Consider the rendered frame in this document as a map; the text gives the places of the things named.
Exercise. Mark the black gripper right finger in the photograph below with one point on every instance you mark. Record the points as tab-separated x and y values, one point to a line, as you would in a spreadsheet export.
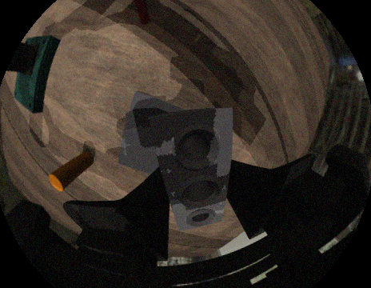
254	191

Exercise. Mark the orange cylinder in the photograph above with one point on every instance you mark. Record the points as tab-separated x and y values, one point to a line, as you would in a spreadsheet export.
66	174

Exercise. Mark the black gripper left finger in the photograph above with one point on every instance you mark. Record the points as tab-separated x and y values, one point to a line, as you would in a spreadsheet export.
144	213

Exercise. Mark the dark red peg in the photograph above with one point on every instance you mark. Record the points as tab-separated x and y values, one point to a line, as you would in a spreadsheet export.
142	11

